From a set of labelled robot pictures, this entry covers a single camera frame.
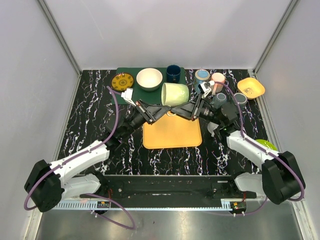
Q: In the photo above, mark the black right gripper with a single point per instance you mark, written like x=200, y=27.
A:
x=187, y=110

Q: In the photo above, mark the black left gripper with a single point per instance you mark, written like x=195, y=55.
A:
x=145, y=113

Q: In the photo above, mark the light green mug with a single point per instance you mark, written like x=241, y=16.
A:
x=174, y=94

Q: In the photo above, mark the grey mug white inside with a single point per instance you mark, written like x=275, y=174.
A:
x=218, y=100

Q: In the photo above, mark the light blue mug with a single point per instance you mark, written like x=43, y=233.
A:
x=211, y=127

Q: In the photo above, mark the orange and blue mug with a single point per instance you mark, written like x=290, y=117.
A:
x=200, y=76

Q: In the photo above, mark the pink mug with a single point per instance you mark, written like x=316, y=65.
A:
x=218, y=78

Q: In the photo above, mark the dark teal mug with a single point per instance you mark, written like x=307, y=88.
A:
x=241, y=99

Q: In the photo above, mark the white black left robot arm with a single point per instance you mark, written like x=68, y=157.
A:
x=46, y=184

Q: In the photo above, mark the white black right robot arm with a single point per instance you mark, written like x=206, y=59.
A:
x=280, y=178

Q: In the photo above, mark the navy blue mug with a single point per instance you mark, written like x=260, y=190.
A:
x=173, y=74

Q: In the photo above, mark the dark green placemat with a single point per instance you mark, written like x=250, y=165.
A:
x=149, y=97

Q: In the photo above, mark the yellow serving tray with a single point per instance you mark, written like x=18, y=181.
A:
x=171, y=131

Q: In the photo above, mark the white bowl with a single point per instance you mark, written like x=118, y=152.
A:
x=149, y=79

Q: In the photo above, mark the yellow patterned plate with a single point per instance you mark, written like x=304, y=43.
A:
x=122, y=81

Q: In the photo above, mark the yellow square dish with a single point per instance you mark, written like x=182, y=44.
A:
x=251, y=88

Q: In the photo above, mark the lime green plate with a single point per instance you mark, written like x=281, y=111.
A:
x=267, y=144

